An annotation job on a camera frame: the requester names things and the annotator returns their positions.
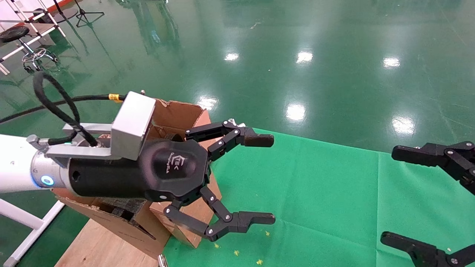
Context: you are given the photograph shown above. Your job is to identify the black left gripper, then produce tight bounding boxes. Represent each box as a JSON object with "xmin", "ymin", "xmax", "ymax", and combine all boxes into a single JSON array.
[{"xmin": 69, "ymin": 119, "xmax": 276, "ymax": 242}]

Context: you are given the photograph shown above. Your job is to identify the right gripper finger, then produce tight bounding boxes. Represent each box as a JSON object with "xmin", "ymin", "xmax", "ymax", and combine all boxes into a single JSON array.
[
  {"xmin": 392, "ymin": 141, "xmax": 475, "ymax": 195},
  {"xmin": 380, "ymin": 230, "xmax": 475, "ymax": 267}
]

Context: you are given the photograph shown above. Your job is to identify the small brown cardboard box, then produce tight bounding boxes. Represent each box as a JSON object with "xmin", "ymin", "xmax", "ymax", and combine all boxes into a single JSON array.
[{"xmin": 148, "ymin": 98, "xmax": 223, "ymax": 248}]

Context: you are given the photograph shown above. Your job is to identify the green table cloth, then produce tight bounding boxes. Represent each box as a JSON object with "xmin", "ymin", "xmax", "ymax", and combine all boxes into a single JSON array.
[{"xmin": 163, "ymin": 128, "xmax": 475, "ymax": 267}]

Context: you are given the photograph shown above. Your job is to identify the black tripod microphone stand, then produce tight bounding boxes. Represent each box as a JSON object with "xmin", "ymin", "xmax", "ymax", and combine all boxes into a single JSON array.
[{"xmin": 75, "ymin": 0, "xmax": 105, "ymax": 28}]

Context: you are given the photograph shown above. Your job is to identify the black gooseneck stand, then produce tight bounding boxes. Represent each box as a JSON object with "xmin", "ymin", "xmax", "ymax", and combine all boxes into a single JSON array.
[{"xmin": 33, "ymin": 0, "xmax": 79, "ymax": 23}]

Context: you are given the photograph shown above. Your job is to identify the black round stool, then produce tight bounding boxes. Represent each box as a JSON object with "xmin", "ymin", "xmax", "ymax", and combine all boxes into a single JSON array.
[{"xmin": 0, "ymin": 25, "xmax": 59, "ymax": 73}]

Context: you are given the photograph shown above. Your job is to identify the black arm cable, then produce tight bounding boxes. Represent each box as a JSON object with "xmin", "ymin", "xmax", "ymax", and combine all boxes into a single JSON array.
[{"xmin": 0, "ymin": 70, "xmax": 128, "ymax": 147}]

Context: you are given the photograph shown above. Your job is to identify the white metal frame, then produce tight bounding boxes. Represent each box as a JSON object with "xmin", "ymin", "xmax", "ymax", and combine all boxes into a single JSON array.
[{"xmin": 0, "ymin": 198, "xmax": 65, "ymax": 267}]

